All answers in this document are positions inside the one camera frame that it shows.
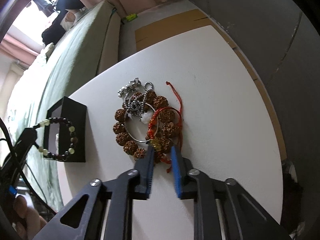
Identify silver bangle ring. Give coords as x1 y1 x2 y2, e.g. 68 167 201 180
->
123 102 161 144

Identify beige headboard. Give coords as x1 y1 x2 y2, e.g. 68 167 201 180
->
1 62 24 118

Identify red string bracelet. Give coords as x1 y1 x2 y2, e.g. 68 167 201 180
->
146 81 185 174

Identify black square jewelry box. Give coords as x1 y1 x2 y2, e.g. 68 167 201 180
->
43 96 87 163

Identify person's left hand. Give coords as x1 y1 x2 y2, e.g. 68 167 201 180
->
13 195 47 239

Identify black cable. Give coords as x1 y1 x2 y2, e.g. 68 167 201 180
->
0 117 58 215

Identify green object on floor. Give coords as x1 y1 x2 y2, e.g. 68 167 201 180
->
125 14 138 22

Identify brown rudraksha bead bracelet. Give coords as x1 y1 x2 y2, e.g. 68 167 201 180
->
112 89 182 164

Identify pink curtain left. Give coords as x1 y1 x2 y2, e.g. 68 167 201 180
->
1 34 39 65

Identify silver ball chain necklace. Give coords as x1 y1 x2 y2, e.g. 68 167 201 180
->
117 77 155 117

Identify dark hanging clothes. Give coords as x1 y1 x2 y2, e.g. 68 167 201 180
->
33 0 57 17

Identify bed with green sheet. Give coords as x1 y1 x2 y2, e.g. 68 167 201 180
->
4 1 120 211

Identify dark bead bracelet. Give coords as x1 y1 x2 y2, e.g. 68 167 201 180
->
34 116 79 162

